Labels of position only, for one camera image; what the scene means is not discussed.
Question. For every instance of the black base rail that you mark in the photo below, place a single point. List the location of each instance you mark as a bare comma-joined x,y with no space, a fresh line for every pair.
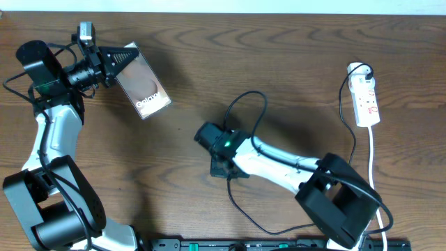
263,245

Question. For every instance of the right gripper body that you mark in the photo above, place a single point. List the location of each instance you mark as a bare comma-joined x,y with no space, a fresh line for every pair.
217,171

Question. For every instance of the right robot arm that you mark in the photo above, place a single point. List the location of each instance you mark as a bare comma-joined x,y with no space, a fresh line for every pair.
334,196

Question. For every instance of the white power strip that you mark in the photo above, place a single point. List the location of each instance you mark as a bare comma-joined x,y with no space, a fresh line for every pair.
365,107

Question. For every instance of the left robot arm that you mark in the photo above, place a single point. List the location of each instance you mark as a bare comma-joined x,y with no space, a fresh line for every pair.
56,206

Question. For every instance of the white charger adapter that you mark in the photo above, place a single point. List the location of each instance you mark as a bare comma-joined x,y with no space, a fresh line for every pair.
360,75

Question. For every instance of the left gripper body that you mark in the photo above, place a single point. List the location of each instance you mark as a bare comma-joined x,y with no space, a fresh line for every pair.
90,73

